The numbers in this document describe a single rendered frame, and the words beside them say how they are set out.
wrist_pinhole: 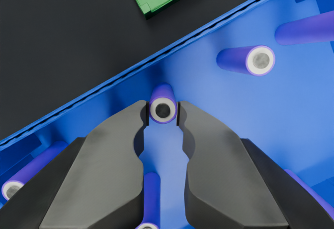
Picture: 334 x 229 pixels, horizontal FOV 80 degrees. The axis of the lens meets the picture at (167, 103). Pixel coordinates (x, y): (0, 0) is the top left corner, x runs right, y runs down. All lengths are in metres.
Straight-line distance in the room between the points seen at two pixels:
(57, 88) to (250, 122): 0.56
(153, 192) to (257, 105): 0.12
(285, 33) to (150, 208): 0.17
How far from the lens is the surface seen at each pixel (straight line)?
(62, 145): 0.21
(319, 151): 0.26
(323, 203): 0.21
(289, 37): 0.19
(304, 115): 0.23
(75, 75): 0.64
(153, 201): 0.18
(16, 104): 0.73
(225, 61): 0.16
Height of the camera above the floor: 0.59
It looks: 77 degrees down
